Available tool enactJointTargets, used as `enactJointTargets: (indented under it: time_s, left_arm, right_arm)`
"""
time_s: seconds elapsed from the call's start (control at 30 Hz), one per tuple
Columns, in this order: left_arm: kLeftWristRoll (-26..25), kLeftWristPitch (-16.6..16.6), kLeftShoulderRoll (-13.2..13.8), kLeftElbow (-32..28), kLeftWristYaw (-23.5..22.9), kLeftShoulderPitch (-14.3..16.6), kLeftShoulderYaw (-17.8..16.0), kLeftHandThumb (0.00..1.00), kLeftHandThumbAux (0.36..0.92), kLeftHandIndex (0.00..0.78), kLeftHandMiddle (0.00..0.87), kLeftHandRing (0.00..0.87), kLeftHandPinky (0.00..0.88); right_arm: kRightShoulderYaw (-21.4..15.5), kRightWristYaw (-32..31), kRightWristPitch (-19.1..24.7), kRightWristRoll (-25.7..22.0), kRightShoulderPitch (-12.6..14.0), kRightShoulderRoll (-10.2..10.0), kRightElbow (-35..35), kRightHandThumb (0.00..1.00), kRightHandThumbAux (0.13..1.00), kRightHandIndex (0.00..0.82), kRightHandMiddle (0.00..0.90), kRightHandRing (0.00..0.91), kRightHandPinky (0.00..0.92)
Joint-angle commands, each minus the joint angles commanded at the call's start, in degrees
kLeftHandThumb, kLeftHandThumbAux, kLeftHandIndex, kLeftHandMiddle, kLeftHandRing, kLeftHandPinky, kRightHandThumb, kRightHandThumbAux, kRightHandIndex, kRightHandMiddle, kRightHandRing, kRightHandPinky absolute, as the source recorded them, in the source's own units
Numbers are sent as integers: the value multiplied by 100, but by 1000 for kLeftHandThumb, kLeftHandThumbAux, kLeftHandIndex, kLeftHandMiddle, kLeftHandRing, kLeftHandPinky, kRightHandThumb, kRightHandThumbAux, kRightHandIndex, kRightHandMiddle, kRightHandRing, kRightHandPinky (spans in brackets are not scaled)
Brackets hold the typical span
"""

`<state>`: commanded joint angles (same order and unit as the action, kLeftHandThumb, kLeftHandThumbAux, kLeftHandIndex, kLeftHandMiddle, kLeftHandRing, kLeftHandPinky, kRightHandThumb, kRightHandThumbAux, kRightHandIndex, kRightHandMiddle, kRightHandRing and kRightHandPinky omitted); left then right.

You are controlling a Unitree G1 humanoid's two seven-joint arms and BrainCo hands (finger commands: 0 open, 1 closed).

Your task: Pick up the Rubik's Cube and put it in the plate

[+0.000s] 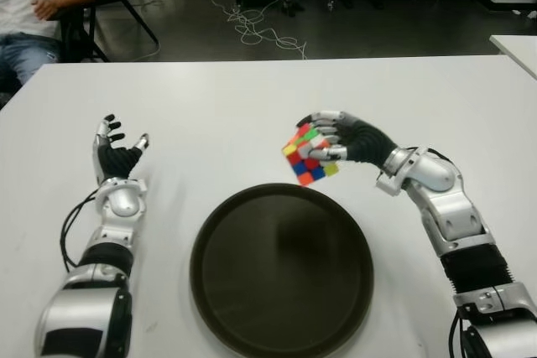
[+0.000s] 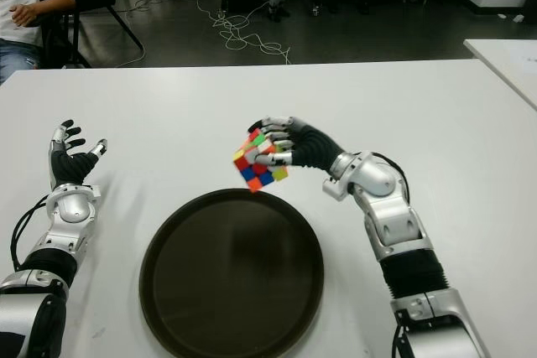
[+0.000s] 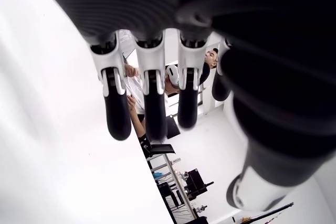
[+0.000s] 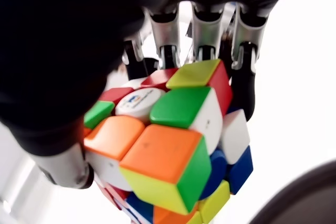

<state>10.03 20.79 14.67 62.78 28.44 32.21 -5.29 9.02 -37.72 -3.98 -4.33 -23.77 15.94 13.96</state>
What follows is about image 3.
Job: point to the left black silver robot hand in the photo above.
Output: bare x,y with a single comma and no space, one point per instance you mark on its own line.
262,51

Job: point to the person with black cap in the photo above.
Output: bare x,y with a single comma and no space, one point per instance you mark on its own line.
211,57

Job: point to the white VR headset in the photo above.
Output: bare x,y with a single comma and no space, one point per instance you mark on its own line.
173,74

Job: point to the black office chair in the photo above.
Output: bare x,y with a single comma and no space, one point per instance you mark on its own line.
172,128

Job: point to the seated person in white shirt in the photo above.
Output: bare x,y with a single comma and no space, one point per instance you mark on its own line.
135,87

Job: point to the black box on stand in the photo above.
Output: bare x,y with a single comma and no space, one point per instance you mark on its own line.
195,179

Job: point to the grey metal shelf frame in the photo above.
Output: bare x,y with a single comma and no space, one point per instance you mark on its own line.
178,182

